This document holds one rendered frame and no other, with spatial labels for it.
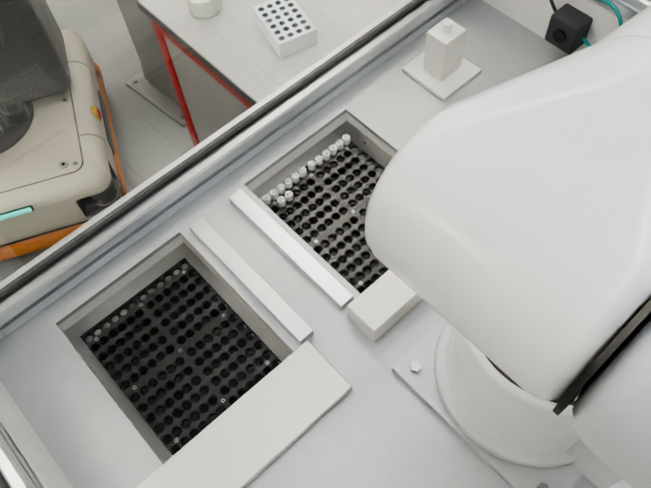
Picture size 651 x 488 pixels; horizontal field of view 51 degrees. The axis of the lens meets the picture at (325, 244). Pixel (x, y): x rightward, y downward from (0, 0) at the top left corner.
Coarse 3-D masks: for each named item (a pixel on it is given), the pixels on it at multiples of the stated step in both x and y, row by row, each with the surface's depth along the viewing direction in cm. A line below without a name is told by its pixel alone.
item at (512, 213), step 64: (576, 64) 31; (640, 64) 30; (448, 128) 30; (512, 128) 30; (576, 128) 29; (640, 128) 29; (384, 192) 31; (448, 192) 29; (512, 192) 29; (576, 192) 28; (640, 192) 28; (384, 256) 33; (448, 256) 30; (512, 256) 28; (576, 256) 27; (640, 256) 27; (448, 320) 32; (512, 320) 28; (576, 320) 27; (640, 320) 26; (448, 384) 79; (512, 384) 63; (576, 384) 27; (640, 384) 26; (512, 448) 75; (576, 448) 72; (640, 448) 26
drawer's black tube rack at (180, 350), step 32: (192, 288) 98; (128, 320) 97; (160, 320) 93; (192, 320) 96; (224, 320) 92; (96, 352) 91; (128, 352) 94; (160, 352) 91; (192, 352) 93; (224, 352) 90; (256, 352) 90; (128, 384) 91; (160, 384) 88; (192, 384) 88; (224, 384) 88; (160, 416) 86; (192, 416) 89
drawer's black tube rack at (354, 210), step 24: (336, 168) 104; (360, 168) 108; (384, 168) 104; (312, 192) 102; (336, 192) 102; (360, 192) 102; (288, 216) 100; (312, 216) 100; (336, 216) 104; (360, 216) 100; (312, 240) 98; (336, 240) 98; (360, 240) 98; (336, 264) 99; (360, 264) 96; (384, 264) 95; (360, 288) 94
